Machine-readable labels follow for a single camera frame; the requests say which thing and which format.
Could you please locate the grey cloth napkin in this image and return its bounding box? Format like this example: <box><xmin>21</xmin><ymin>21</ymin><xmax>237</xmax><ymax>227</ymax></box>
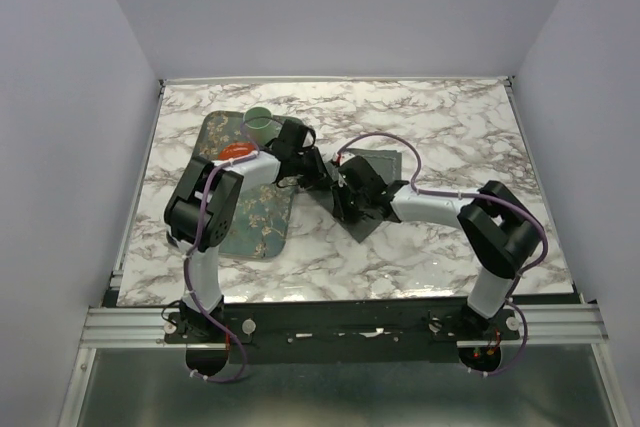
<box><xmin>310</xmin><ymin>148</ymin><xmax>402</xmax><ymax>243</ymax></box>

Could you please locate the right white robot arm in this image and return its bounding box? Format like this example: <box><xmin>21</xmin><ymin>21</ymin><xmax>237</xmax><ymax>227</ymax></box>
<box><xmin>330</xmin><ymin>156</ymin><xmax>542</xmax><ymax>339</ymax></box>

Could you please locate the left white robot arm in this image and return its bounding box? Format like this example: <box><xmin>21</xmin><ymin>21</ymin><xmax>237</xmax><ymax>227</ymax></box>
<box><xmin>164</xmin><ymin>119</ymin><xmax>329</xmax><ymax>342</ymax></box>

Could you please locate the pale green cup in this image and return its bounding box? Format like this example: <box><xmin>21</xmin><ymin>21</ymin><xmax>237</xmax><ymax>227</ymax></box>
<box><xmin>243</xmin><ymin>107</ymin><xmax>278</xmax><ymax>146</ymax></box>

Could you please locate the red saucer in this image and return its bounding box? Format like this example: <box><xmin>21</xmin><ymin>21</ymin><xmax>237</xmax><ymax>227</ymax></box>
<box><xmin>218</xmin><ymin>142</ymin><xmax>255</xmax><ymax>161</ymax></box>

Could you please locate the green floral tray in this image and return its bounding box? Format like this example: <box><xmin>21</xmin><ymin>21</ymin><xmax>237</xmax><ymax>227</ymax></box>
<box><xmin>192</xmin><ymin>111</ymin><xmax>297</xmax><ymax>260</ymax></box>

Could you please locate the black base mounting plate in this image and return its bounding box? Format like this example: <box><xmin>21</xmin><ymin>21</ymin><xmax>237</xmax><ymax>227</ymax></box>
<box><xmin>164</xmin><ymin>297</ymin><xmax>520</xmax><ymax>365</ymax></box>

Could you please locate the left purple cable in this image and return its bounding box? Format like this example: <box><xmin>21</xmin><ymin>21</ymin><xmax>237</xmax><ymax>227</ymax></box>
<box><xmin>183</xmin><ymin>116</ymin><xmax>281</xmax><ymax>384</ymax></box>

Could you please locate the purple cable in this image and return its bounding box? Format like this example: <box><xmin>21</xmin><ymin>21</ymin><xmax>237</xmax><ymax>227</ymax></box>
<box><xmin>183</xmin><ymin>116</ymin><xmax>281</xmax><ymax>384</ymax></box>
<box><xmin>337</xmin><ymin>133</ymin><xmax>551</xmax><ymax>378</ymax></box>

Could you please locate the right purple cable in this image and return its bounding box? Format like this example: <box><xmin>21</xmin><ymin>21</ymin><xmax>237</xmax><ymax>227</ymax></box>
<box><xmin>337</xmin><ymin>133</ymin><xmax>551</xmax><ymax>378</ymax></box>

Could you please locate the aluminium frame rail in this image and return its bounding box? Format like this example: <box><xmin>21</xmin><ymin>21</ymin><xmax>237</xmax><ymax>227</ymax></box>
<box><xmin>80</xmin><ymin>308</ymin><xmax>180</xmax><ymax>349</ymax></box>

